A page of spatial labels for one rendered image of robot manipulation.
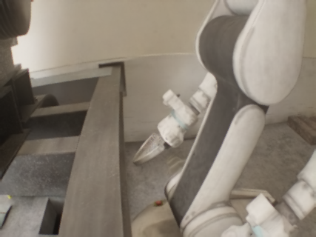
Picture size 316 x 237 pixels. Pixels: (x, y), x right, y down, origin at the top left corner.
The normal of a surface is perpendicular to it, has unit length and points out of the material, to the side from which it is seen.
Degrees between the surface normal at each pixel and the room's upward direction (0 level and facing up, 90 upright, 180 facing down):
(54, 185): 90
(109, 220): 0
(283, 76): 90
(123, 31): 90
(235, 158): 90
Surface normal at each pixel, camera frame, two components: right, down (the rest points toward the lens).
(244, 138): 0.25, 0.41
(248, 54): -0.09, 0.37
